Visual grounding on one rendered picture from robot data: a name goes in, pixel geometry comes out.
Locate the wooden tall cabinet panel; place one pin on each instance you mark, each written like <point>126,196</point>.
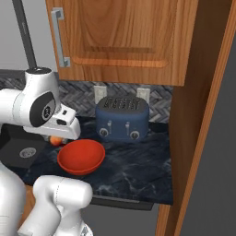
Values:
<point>199,123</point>

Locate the blue toaster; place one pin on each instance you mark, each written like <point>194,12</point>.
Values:
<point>122,123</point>

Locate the white wall socket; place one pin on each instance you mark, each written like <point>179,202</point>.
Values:
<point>100,92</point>
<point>143,92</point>

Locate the black sink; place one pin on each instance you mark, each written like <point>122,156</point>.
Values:
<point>18,150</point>

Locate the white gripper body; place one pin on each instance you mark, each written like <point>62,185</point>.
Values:
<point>66,129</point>

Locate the red bowl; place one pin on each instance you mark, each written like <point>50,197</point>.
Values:
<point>81,155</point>

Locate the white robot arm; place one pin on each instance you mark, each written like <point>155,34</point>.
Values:
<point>37,101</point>

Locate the wooden cupboard door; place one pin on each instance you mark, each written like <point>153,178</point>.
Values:
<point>123,40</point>

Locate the orange round fruit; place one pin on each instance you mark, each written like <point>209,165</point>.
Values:
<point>56,140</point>

